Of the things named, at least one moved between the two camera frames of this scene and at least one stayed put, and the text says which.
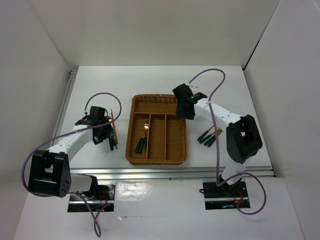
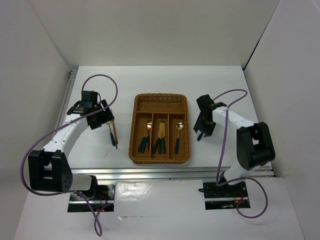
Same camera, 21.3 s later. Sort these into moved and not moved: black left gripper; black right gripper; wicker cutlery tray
Moved: black right gripper; black left gripper
Not moved: wicker cutlery tray
